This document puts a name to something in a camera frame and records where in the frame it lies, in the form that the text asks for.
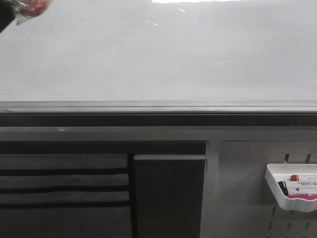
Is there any white pegboard panel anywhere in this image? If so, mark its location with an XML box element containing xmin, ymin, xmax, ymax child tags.
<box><xmin>214</xmin><ymin>141</ymin><xmax>317</xmax><ymax>238</ymax></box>

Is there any grey fabric hanging organiser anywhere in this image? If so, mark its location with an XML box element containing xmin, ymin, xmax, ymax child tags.
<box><xmin>0</xmin><ymin>154</ymin><xmax>138</xmax><ymax>238</ymax></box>

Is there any black capped marker upper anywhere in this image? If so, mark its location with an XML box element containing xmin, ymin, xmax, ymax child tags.
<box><xmin>278</xmin><ymin>181</ymin><xmax>317</xmax><ymax>188</ymax></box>

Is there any white plastic marker tray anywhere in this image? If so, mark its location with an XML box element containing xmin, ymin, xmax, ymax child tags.
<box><xmin>265</xmin><ymin>163</ymin><xmax>317</xmax><ymax>213</ymax></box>

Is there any black and white whiteboard marker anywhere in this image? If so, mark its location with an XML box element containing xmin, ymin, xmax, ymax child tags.
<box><xmin>11</xmin><ymin>0</ymin><xmax>52</xmax><ymax>25</ymax></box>

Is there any black capped marker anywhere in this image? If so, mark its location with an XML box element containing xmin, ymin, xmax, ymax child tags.
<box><xmin>281</xmin><ymin>187</ymin><xmax>317</xmax><ymax>196</ymax></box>
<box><xmin>278</xmin><ymin>181</ymin><xmax>317</xmax><ymax>188</ymax></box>

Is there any black capped marker lower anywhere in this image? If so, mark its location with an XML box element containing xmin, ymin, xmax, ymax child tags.
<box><xmin>281</xmin><ymin>187</ymin><xmax>317</xmax><ymax>196</ymax></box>

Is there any white whiteboard table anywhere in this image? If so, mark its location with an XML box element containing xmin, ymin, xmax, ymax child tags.
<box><xmin>0</xmin><ymin>0</ymin><xmax>317</xmax><ymax>114</ymax></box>

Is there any pink marker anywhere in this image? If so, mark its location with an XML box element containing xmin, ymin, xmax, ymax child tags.
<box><xmin>287</xmin><ymin>195</ymin><xmax>317</xmax><ymax>200</ymax></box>

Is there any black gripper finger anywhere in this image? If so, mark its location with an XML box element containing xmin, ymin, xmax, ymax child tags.
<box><xmin>0</xmin><ymin>0</ymin><xmax>15</xmax><ymax>32</ymax></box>

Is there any red capped marker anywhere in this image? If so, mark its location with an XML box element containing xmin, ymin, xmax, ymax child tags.
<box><xmin>290</xmin><ymin>174</ymin><xmax>317</xmax><ymax>182</ymax></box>

